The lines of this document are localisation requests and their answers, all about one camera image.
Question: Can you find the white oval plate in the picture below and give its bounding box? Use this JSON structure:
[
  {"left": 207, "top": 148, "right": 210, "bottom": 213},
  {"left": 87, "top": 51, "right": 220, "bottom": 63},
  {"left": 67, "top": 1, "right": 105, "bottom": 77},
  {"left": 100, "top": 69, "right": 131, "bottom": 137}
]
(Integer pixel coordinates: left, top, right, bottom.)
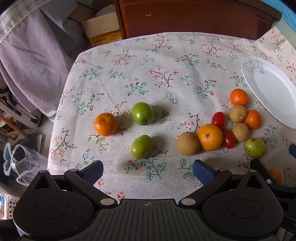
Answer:
[{"left": 241, "top": 56, "right": 296, "bottom": 129}]

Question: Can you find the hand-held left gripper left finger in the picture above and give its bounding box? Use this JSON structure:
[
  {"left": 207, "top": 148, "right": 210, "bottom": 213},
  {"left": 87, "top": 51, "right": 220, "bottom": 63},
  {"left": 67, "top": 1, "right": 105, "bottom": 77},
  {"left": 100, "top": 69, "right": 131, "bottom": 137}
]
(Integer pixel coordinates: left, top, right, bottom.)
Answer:
[{"left": 30, "top": 160, "right": 118, "bottom": 208}]

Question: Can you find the checked cloth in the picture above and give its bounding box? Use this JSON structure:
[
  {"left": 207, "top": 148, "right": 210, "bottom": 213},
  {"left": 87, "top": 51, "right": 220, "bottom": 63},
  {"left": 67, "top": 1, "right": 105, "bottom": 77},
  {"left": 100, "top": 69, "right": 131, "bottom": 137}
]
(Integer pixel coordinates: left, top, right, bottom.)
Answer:
[{"left": 0, "top": 0, "right": 52, "bottom": 44}]

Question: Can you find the clear plastic bag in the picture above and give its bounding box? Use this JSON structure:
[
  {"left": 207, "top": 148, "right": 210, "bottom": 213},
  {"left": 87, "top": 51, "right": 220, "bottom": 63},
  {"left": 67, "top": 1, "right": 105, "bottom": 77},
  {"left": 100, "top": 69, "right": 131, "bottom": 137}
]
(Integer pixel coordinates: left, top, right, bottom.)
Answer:
[{"left": 10, "top": 144, "right": 49, "bottom": 186}]

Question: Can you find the open brown cardboard box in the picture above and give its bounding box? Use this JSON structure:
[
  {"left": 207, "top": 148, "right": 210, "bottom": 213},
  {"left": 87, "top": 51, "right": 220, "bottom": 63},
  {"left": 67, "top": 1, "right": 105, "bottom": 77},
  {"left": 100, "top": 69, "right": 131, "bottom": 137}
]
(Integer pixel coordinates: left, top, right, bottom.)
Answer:
[{"left": 69, "top": 3, "right": 99, "bottom": 24}]

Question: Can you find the red cherry tomato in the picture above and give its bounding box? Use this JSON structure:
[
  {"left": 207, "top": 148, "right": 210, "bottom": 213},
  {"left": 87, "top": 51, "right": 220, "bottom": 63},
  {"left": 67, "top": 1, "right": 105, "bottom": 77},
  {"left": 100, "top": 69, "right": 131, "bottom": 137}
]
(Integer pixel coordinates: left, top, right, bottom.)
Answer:
[
  {"left": 211, "top": 112, "right": 226, "bottom": 128},
  {"left": 221, "top": 128, "right": 236, "bottom": 149}
]

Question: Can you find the orange mandarin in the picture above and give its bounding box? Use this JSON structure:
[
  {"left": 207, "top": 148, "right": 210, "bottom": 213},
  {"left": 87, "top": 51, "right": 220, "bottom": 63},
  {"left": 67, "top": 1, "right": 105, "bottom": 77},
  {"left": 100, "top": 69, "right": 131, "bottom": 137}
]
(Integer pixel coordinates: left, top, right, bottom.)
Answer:
[
  {"left": 230, "top": 89, "right": 249, "bottom": 106},
  {"left": 94, "top": 112, "right": 119, "bottom": 137},
  {"left": 197, "top": 123, "right": 223, "bottom": 151},
  {"left": 267, "top": 168, "right": 282, "bottom": 185},
  {"left": 245, "top": 110, "right": 262, "bottom": 130}
]

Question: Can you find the green jujube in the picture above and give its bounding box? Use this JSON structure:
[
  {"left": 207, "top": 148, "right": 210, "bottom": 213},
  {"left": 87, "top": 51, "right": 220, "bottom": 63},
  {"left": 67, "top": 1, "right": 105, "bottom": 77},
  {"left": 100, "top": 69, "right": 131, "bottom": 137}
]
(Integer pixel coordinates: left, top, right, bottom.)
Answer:
[
  {"left": 244, "top": 138, "right": 267, "bottom": 159},
  {"left": 130, "top": 135, "right": 153, "bottom": 159},
  {"left": 131, "top": 102, "right": 154, "bottom": 126}
]

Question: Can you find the brown wooden headboard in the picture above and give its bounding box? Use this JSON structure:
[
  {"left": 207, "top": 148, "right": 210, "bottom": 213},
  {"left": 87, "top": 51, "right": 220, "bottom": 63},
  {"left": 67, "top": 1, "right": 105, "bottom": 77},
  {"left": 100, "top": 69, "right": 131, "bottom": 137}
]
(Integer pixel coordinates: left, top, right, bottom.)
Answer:
[{"left": 113, "top": 0, "right": 282, "bottom": 41}]

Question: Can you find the light blue knitted cloth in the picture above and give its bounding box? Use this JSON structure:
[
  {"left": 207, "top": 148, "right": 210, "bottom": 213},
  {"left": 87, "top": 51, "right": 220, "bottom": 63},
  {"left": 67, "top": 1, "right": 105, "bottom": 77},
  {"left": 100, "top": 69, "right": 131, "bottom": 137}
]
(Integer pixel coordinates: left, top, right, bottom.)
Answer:
[{"left": 3, "top": 142, "right": 16, "bottom": 178}]

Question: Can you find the brown kiwi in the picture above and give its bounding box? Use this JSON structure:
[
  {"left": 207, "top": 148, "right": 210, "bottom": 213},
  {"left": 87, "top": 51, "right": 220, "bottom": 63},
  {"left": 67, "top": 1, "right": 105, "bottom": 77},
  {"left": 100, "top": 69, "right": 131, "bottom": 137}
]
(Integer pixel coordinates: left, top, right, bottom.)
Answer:
[
  {"left": 176, "top": 131, "right": 200, "bottom": 155},
  {"left": 229, "top": 105, "right": 248, "bottom": 123},
  {"left": 232, "top": 123, "right": 249, "bottom": 142}
]

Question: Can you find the blue printed bedding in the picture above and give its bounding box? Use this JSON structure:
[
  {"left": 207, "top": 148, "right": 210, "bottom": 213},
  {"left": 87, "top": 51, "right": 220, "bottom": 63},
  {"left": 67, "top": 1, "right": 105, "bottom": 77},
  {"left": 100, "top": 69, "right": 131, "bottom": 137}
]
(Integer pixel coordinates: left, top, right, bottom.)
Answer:
[{"left": 276, "top": 0, "right": 296, "bottom": 19}]

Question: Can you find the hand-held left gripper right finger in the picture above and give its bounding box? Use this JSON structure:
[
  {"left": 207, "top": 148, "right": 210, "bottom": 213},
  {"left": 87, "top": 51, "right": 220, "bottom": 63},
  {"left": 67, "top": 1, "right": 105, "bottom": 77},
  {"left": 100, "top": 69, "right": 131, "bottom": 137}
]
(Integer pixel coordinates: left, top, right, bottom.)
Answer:
[{"left": 178, "top": 159, "right": 271, "bottom": 207}]

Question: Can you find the small cardboard box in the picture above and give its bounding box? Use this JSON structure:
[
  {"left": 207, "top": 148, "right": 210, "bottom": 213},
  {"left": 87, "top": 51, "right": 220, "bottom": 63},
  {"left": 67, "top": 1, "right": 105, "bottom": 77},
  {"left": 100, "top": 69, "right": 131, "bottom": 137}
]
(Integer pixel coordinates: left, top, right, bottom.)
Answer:
[{"left": 82, "top": 11, "right": 123, "bottom": 47}]

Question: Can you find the grey cloth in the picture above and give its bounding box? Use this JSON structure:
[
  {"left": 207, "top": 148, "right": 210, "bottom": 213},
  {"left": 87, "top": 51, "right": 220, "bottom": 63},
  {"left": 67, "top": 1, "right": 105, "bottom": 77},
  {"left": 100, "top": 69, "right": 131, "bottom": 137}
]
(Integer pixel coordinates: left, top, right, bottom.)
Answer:
[{"left": 40, "top": 0, "right": 80, "bottom": 33}]

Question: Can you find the floral tablecloth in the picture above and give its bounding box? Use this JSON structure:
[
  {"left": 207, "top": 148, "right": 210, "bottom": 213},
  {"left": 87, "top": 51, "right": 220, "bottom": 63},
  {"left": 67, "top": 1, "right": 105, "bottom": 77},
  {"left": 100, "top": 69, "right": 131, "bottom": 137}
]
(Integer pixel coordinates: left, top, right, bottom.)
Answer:
[{"left": 47, "top": 27, "right": 296, "bottom": 202}]

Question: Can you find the black and white equipment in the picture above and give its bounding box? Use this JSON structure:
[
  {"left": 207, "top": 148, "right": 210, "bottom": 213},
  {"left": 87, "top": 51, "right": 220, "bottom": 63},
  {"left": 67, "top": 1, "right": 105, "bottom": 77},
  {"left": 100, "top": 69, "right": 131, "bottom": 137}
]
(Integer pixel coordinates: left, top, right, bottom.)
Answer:
[{"left": 0, "top": 89, "right": 43, "bottom": 130}]

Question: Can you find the lilac cloth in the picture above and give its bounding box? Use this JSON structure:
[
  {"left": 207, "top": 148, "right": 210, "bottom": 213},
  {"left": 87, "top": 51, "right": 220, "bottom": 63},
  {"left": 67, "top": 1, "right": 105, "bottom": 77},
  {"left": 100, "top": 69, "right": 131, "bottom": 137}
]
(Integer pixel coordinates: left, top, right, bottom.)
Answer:
[{"left": 0, "top": 5, "right": 77, "bottom": 116}]

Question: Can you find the white plastic basket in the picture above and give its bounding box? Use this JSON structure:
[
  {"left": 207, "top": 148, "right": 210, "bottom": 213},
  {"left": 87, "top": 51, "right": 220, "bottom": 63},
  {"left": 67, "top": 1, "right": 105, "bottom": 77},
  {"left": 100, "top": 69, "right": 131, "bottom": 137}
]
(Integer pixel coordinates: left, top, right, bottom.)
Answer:
[{"left": 0, "top": 183, "right": 19, "bottom": 219}]

